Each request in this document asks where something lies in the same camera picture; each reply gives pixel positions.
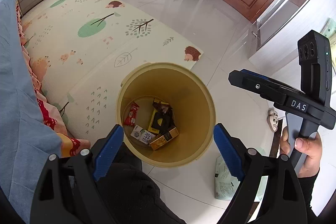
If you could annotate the right hand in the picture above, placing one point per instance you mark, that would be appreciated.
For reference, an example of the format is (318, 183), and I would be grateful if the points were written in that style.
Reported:
(311, 148)

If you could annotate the yellow trash bin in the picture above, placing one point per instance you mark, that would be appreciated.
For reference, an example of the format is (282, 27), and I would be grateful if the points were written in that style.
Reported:
(193, 112)

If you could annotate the floral bed skirt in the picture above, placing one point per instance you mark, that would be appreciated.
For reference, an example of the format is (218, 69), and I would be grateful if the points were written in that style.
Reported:
(51, 116)

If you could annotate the pale green paper bag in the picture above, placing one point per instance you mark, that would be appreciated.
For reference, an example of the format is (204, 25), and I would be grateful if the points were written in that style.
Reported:
(225, 184)

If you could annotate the gold brown box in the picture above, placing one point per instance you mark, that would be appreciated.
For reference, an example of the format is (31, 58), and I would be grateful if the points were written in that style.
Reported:
(163, 139)

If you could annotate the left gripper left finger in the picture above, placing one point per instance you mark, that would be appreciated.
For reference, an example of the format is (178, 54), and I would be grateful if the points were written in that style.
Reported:
(67, 188)

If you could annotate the blue bed sheet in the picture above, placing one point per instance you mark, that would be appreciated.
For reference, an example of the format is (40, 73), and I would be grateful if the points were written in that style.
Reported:
(26, 142)

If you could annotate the white small carton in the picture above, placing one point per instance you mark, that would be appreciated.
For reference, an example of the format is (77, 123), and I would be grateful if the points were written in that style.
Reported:
(142, 135)

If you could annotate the cartoon foam play mat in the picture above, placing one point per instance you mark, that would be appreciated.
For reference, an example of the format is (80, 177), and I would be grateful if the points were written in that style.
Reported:
(81, 50)

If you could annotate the red candy wrapper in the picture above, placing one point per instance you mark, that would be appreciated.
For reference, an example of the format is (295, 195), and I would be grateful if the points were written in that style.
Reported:
(132, 115)

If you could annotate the black yellow wrapper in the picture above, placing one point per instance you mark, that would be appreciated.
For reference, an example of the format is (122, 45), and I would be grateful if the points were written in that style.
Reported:
(162, 118)

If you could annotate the white wall socket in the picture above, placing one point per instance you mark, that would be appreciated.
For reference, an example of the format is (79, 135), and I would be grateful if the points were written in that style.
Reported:
(272, 119)

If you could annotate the black tracking camera right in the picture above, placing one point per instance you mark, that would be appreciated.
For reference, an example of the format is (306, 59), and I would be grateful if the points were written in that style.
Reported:
(316, 67)

